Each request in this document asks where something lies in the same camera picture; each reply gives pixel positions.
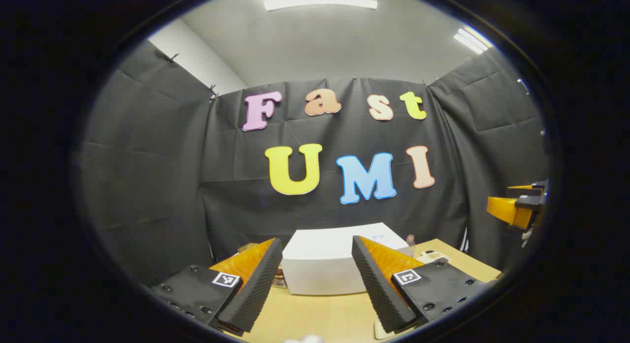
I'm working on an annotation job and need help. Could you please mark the small ceiling light panel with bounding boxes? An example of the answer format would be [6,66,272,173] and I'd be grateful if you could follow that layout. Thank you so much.
[453,27,494,55]

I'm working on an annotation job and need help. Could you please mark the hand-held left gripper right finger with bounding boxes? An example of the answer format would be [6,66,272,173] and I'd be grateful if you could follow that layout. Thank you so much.
[351,235,489,334]

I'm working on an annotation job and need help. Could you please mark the white divided dish of beans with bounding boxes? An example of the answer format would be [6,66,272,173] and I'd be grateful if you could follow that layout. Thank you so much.
[417,250,450,265]

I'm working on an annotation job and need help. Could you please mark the pale green square plate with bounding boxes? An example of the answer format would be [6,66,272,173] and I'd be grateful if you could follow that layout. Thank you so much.
[373,317,395,340]

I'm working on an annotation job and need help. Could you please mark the white microwave oven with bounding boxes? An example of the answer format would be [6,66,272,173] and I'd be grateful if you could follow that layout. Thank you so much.
[282,222,411,295]

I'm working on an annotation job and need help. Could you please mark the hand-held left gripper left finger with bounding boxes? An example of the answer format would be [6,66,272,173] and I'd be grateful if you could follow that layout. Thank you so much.
[148,237,284,334]

